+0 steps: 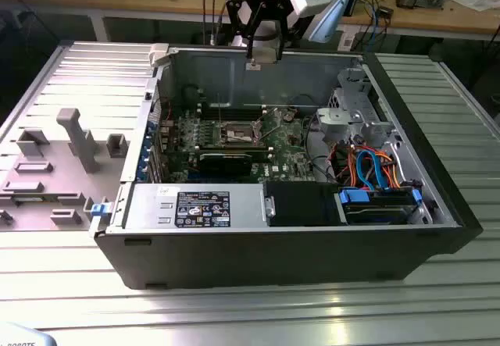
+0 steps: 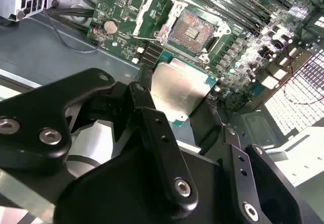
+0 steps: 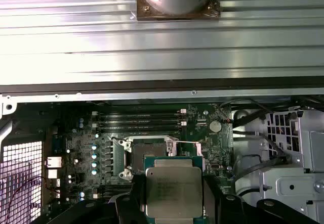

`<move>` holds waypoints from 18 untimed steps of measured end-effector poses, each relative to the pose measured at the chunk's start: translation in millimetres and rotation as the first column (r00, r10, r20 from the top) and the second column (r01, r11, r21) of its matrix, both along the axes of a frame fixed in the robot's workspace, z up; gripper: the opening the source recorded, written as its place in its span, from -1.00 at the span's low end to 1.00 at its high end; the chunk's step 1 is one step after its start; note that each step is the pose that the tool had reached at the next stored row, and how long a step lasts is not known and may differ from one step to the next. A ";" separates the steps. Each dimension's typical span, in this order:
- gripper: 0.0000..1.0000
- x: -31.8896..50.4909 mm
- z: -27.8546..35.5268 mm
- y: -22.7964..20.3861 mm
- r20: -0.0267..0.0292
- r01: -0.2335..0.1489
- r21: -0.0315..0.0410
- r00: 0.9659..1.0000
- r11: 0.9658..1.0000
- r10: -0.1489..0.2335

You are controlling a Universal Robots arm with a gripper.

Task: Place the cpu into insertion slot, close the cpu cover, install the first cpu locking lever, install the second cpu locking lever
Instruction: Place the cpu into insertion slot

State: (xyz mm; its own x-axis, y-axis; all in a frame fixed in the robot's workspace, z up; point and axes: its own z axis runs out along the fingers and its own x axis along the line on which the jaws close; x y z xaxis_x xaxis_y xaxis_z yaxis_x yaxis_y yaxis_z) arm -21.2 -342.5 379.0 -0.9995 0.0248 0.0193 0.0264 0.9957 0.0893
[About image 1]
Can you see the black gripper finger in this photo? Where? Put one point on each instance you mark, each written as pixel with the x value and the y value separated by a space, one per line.
pixel 239 14
pixel 282 18

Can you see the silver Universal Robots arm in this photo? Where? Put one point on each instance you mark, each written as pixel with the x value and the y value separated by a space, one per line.
pixel 332 14

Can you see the black RAM slot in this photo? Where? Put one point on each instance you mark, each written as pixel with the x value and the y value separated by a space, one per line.
pixel 234 147
pixel 213 116
pixel 213 110
pixel 234 152

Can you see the CPU socket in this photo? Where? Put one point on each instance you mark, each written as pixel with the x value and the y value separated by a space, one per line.
pixel 236 135

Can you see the white labelled box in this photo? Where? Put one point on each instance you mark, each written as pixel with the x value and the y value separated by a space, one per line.
pixel 347 40

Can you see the wooden workbench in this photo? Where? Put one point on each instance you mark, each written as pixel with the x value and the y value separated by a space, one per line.
pixel 164 2

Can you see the round coin battery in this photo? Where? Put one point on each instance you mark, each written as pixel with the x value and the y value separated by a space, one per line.
pixel 288 116

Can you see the small black box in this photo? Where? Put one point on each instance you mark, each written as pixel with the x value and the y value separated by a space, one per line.
pixel 384 11

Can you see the silver drive bay cage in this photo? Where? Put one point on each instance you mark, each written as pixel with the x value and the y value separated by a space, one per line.
pixel 343 117

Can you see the green motherboard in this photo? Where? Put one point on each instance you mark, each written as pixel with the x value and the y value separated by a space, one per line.
pixel 281 154

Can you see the black graphics card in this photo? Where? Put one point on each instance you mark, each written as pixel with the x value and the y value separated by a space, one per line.
pixel 224 164

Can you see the black fan shroud box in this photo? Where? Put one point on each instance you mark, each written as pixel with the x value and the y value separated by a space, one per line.
pixel 301 205

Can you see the white paper sheet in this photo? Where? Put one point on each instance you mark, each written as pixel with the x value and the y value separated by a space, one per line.
pixel 474 2

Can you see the black label sticker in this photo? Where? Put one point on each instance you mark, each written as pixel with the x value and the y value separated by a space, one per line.
pixel 203 209

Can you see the grey parts rack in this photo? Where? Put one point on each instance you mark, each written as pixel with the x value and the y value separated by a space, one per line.
pixel 78 143

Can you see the hard disk in blue carrier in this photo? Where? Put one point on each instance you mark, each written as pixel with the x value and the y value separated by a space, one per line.
pixel 375 210

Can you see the silver power supply unit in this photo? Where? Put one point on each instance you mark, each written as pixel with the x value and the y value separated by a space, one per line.
pixel 148 209

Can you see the blue case latch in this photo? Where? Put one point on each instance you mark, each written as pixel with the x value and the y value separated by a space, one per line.
pixel 99 210

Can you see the black open PC case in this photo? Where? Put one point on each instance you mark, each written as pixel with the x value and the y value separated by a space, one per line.
pixel 254 260

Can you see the white teach pendant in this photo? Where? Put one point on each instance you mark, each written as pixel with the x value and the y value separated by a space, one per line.
pixel 19 336

